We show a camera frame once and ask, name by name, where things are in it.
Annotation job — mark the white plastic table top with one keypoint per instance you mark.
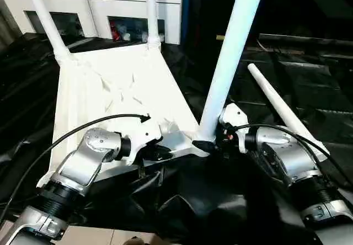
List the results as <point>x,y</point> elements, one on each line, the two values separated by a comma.
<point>116,90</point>

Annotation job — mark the white plastic table leg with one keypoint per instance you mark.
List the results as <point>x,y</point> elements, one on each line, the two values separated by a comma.
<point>152,13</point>
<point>287,110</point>
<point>231,52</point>
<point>47,24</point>

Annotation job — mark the small yellow tag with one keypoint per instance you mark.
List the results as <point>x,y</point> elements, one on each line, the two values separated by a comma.
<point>220,37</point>

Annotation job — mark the red bottle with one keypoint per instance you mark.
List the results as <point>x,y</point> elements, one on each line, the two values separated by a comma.
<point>115,31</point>

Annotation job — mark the black bar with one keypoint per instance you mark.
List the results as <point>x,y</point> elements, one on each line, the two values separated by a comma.
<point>309,40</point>

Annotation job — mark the black plastic mat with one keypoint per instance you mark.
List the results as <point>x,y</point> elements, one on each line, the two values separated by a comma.
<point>27,90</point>

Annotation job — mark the white cabinet with glass doors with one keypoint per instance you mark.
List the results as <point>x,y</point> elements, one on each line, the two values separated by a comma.
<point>88,8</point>

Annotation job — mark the grey curtain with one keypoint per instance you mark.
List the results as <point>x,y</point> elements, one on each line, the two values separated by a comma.
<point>5,24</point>

